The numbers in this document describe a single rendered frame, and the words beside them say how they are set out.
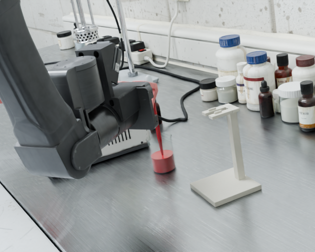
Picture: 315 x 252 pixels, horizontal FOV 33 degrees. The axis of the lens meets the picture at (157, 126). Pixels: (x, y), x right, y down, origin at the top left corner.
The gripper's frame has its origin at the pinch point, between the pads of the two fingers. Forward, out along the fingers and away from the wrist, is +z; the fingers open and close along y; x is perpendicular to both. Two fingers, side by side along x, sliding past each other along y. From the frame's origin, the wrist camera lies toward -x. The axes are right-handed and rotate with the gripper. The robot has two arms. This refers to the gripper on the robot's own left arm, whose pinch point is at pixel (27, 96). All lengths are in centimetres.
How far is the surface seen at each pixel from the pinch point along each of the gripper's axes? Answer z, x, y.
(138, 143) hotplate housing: 20.0, -2.0, -11.6
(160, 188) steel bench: 18.7, 0.9, -28.7
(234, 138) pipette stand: 21.7, -11.9, -36.0
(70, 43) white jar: 31, -11, 108
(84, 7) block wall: 31, -27, 112
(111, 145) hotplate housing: 15.2, 0.3, -11.7
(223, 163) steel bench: 28.0, -7.0, -27.7
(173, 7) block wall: 37, -35, 46
